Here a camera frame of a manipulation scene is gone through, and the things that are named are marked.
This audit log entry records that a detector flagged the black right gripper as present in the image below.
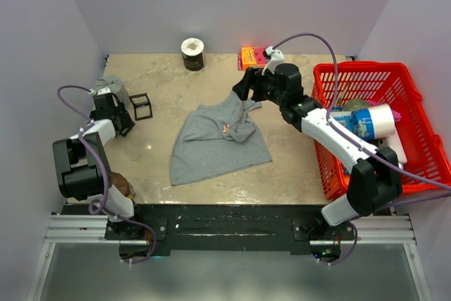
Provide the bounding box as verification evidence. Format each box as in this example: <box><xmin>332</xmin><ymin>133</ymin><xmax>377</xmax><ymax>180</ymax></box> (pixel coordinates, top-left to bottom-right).
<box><xmin>233</xmin><ymin>67</ymin><xmax>286</xmax><ymax>106</ymax></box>

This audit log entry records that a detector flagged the grey sleeveless shirt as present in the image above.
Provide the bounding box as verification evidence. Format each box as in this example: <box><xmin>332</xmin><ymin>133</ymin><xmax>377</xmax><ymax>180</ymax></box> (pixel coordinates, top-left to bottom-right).
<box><xmin>169</xmin><ymin>92</ymin><xmax>272</xmax><ymax>186</ymax></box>

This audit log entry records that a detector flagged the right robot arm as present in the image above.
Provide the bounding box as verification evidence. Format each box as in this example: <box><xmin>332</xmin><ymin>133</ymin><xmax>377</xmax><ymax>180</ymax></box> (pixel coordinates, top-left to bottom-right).
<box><xmin>233</xmin><ymin>63</ymin><xmax>402</xmax><ymax>240</ymax></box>

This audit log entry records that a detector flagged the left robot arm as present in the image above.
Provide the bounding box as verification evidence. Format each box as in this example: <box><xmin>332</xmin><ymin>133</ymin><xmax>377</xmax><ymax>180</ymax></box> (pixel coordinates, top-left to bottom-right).
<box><xmin>52</xmin><ymin>85</ymin><xmax>146</xmax><ymax>239</ymax></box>

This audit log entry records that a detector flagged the black brooch display case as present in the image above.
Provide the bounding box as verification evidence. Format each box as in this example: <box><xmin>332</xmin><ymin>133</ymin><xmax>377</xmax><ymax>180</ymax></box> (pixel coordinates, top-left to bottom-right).
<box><xmin>129</xmin><ymin>93</ymin><xmax>153</xmax><ymax>121</ymax></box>

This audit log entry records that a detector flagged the orange pink snack box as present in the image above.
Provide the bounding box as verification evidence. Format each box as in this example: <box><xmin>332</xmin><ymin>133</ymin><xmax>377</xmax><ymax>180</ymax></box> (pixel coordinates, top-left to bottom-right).
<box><xmin>237</xmin><ymin>47</ymin><xmax>268</xmax><ymax>70</ymax></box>

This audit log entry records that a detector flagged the grey paper roll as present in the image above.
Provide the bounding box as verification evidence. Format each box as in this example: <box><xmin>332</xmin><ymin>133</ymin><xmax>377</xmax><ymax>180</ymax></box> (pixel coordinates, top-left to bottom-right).
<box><xmin>94</xmin><ymin>75</ymin><xmax>130</xmax><ymax>107</ymax></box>

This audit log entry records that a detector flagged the brown wooden block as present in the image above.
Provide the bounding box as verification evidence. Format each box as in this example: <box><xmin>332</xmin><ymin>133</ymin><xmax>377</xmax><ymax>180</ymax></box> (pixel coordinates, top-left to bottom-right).
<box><xmin>111</xmin><ymin>172</ymin><xmax>136</xmax><ymax>200</ymax></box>

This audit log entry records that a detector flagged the toilet paper roll black wrapper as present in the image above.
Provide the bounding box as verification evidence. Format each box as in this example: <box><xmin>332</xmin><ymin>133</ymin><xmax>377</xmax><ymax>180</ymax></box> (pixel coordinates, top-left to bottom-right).
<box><xmin>180</xmin><ymin>37</ymin><xmax>205</xmax><ymax>71</ymax></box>

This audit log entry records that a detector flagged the blue razor package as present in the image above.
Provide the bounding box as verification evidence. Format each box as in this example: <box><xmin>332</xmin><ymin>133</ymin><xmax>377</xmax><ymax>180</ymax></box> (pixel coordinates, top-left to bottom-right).
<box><xmin>328</xmin><ymin>111</ymin><xmax>353</xmax><ymax>133</ymax></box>

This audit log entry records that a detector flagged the green round fruit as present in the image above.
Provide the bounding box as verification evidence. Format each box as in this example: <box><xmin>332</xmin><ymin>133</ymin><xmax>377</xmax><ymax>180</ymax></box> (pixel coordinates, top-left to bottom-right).
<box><xmin>342</xmin><ymin>99</ymin><xmax>371</xmax><ymax>111</ymax></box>

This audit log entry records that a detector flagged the blue white wipes roll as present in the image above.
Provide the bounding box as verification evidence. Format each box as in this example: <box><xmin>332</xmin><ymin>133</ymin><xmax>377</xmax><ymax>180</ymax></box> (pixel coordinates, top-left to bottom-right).
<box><xmin>351</xmin><ymin>104</ymin><xmax>396</xmax><ymax>141</ymax></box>

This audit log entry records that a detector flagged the red plastic basket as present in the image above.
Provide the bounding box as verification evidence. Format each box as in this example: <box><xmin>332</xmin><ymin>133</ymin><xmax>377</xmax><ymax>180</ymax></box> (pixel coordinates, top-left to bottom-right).
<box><xmin>312</xmin><ymin>61</ymin><xmax>450</xmax><ymax>185</ymax></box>

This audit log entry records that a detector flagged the pink packet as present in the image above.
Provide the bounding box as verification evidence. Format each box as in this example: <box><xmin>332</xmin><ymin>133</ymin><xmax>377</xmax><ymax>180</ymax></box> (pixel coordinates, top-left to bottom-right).
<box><xmin>392</xmin><ymin>110</ymin><xmax>402</xmax><ymax>122</ymax></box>

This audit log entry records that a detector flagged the white box in basket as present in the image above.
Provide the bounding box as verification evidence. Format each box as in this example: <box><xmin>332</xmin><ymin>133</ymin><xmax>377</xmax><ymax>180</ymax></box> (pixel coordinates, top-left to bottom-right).
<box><xmin>378</xmin><ymin>131</ymin><xmax>407</xmax><ymax>165</ymax></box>

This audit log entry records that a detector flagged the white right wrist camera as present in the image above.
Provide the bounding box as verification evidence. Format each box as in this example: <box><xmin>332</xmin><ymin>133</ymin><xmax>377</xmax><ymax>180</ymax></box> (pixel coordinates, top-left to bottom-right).
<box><xmin>262</xmin><ymin>46</ymin><xmax>285</xmax><ymax>75</ymax></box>

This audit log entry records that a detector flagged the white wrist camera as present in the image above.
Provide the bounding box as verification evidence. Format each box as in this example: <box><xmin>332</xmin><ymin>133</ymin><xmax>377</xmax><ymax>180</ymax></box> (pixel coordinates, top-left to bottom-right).
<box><xmin>88</xmin><ymin>87</ymin><xmax>112</xmax><ymax>97</ymax></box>
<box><xmin>262</xmin><ymin>46</ymin><xmax>285</xmax><ymax>75</ymax></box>

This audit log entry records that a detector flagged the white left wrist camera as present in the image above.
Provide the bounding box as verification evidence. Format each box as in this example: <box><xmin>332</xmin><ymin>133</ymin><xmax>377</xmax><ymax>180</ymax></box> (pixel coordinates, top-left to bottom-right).
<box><xmin>88</xmin><ymin>87</ymin><xmax>112</xmax><ymax>97</ymax></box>

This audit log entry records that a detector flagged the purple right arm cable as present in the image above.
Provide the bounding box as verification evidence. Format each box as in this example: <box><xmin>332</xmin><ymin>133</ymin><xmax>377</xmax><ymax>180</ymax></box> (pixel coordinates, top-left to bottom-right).
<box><xmin>273</xmin><ymin>32</ymin><xmax>451</xmax><ymax>209</ymax></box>

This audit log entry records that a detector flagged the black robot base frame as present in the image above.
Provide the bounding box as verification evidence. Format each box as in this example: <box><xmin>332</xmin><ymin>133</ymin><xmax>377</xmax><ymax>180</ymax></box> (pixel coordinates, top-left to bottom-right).
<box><xmin>104</xmin><ymin>203</ymin><xmax>357</xmax><ymax>257</ymax></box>

